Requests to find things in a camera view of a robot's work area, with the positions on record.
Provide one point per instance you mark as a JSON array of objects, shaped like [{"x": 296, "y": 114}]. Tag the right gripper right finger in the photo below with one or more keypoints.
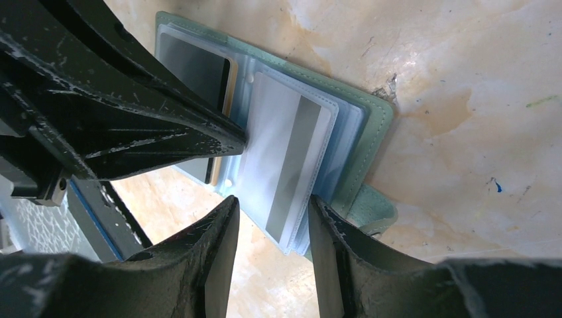
[{"x": 359, "y": 276}]

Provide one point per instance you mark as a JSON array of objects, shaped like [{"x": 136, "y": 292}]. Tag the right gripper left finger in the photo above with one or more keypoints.
[{"x": 187, "y": 275}]

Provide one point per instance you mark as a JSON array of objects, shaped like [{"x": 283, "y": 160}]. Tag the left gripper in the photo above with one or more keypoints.
[{"x": 81, "y": 95}]

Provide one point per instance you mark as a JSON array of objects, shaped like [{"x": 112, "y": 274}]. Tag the black credit card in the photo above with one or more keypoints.
[{"x": 209, "y": 74}]

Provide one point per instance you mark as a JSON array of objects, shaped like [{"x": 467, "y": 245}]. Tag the light blue card holder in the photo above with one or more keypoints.
[{"x": 360, "y": 125}]

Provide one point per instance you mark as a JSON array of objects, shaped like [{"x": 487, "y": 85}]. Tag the silver magnetic stripe card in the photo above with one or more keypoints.
[{"x": 288, "y": 127}]

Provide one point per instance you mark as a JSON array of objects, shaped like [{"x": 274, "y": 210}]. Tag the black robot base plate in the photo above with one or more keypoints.
[{"x": 105, "y": 220}]

